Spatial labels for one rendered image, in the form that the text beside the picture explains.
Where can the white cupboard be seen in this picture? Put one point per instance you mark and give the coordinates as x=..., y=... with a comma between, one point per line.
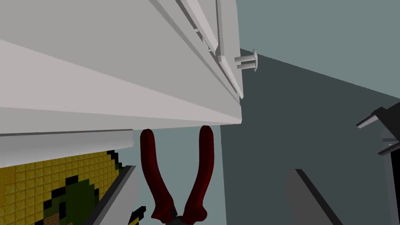
x=109, y=72

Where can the black and grey furniture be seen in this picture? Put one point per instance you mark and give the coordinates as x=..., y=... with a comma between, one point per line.
x=390, y=122

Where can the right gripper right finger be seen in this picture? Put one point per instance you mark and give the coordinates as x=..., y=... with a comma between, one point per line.
x=300, y=203

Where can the yellow and green pixel picture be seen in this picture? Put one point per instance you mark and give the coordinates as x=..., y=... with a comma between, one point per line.
x=37, y=184

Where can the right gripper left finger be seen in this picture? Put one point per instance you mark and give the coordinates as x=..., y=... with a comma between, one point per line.
x=120, y=200

